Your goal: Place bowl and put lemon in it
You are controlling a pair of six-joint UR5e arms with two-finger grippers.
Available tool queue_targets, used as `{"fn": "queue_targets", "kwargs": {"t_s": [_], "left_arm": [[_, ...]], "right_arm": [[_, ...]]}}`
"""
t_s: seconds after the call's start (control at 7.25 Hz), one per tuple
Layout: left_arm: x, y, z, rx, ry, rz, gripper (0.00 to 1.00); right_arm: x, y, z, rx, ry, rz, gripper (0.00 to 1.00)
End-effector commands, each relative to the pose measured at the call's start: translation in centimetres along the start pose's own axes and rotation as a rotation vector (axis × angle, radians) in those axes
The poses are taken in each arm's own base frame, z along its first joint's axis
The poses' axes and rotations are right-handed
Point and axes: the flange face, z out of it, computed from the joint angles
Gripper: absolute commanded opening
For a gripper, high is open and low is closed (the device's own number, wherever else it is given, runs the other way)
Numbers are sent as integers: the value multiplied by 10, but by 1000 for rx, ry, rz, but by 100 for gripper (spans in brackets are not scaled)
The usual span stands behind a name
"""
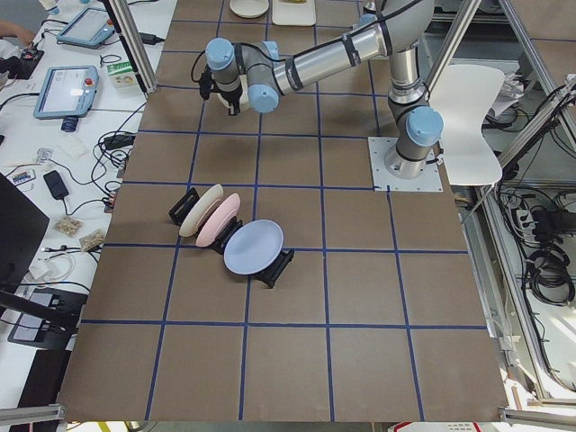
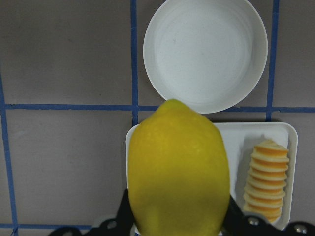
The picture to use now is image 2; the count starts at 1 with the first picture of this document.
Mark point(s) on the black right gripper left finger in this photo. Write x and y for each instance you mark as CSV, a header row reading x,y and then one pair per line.
x,y
120,225

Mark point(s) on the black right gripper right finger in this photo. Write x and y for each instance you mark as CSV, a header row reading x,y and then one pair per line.
x,y
239,223

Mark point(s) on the yellow lemon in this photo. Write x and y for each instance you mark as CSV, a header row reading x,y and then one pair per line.
x,y
178,174

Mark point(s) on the sliced bread loaf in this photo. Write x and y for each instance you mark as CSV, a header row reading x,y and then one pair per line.
x,y
266,180

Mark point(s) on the white rectangular tray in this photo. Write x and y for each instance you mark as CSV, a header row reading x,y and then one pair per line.
x,y
239,140

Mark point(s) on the white round plate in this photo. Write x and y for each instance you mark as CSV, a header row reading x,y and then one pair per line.
x,y
209,54

